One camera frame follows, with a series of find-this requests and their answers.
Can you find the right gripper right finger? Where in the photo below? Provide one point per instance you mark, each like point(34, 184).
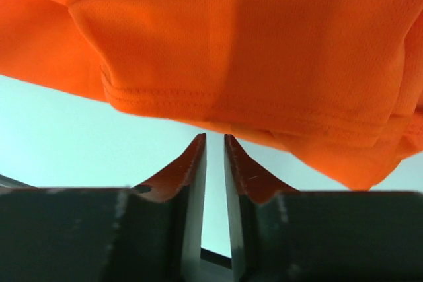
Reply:
point(279, 233)

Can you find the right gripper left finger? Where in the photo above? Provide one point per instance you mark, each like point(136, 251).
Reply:
point(149, 232)

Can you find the orange t-shirt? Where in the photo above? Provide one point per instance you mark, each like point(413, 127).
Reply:
point(338, 83)

